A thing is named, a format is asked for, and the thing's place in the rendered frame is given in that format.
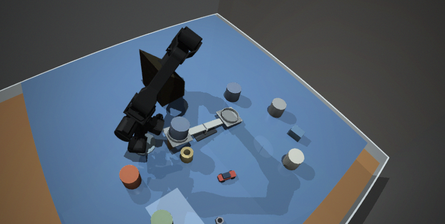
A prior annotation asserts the grey cylinder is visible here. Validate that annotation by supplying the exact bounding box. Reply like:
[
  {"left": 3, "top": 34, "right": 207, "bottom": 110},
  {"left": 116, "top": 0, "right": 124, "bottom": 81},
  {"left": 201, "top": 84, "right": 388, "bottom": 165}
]
[
  {"left": 283, "top": 148, "right": 305, "bottom": 170},
  {"left": 268, "top": 98, "right": 287, "bottom": 118}
]

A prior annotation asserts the blue block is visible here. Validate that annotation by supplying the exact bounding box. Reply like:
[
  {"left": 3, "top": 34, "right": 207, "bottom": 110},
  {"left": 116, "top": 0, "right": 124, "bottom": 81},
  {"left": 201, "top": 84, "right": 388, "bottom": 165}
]
[{"left": 288, "top": 124, "right": 305, "bottom": 142}]

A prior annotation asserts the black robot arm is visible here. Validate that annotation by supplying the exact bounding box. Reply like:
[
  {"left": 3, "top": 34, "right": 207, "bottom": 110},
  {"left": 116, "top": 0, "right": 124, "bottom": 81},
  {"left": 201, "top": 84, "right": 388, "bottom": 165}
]
[{"left": 114, "top": 26, "right": 202, "bottom": 142}]

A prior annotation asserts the reddish-brown cylinder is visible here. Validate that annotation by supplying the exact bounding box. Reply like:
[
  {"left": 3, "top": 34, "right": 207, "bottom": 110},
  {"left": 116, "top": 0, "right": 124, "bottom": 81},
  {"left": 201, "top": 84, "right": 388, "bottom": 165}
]
[{"left": 119, "top": 165, "right": 142, "bottom": 190}]

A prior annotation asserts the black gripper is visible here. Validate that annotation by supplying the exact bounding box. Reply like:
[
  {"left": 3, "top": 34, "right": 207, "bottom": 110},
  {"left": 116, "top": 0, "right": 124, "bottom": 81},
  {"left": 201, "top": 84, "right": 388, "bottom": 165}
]
[{"left": 127, "top": 123, "right": 147, "bottom": 154}]

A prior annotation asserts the grey hex nut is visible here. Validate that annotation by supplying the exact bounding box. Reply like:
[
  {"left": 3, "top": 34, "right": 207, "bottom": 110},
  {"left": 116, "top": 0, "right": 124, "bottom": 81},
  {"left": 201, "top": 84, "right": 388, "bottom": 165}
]
[{"left": 215, "top": 217, "right": 224, "bottom": 224}]

